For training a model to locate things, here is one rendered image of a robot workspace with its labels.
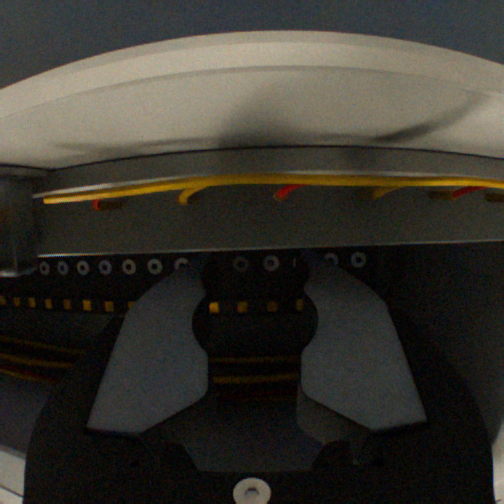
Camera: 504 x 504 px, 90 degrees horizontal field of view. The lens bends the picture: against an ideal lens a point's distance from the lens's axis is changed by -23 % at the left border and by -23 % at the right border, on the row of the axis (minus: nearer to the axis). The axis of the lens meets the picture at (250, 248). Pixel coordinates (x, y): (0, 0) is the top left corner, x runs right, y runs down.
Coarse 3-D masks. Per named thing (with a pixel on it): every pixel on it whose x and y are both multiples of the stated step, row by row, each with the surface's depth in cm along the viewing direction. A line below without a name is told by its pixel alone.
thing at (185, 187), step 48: (96, 192) 6; (144, 192) 6; (192, 192) 6; (240, 192) 8; (288, 192) 6; (336, 192) 8; (384, 192) 6; (432, 192) 7; (480, 192) 7; (48, 240) 8; (96, 240) 8; (144, 240) 8; (192, 240) 8; (240, 240) 8; (288, 240) 8; (336, 240) 8; (384, 240) 8; (432, 240) 8; (480, 240) 8
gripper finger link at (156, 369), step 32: (160, 288) 10; (192, 288) 10; (128, 320) 9; (160, 320) 9; (192, 320) 9; (128, 352) 8; (160, 352) 8; (192, 352) 8; (128, 384) 7; (160, 384) 7; (192, 384) 7; (96, 416) 6; (128, 416) 6; (160, 416) 6; (192, 416) 6
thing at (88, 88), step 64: (0, 0) 2; (64, 0) 2; (128, 0) 2; (192, 0) 2; (256, 0) 2; (320, 0) 2; (384, 0) 2; (448, 0) 2; (0, 64) 2; (64, 64) 2; (128, 64) 2; (192, 64) 2; (256, 64) 2; (320, 64) 2; (384, 64) 2; (448, 64) 2; (0, 128) 3; (64, 128) 4; (128, 128) 4; (192, 128) 5; (256, 128) 5; (320, 128) 5; (384, 128) 5; (448, 128) 4; (448, 256) 17
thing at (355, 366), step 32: (320, 256) 11; (320, 288) 10; (352, 288) 9; (320, 320) 8; (352, 320) 8; (384, 320) 8; (320, 352) 7; (352, 352) 7; (384, 352) 7; (320, 384) 6; (352, 384) 6; (384, 384) 6; (320, 416) 6; (352, 416) 6; (384, 416) 6; (416, 416) 5; (352, 448) 6
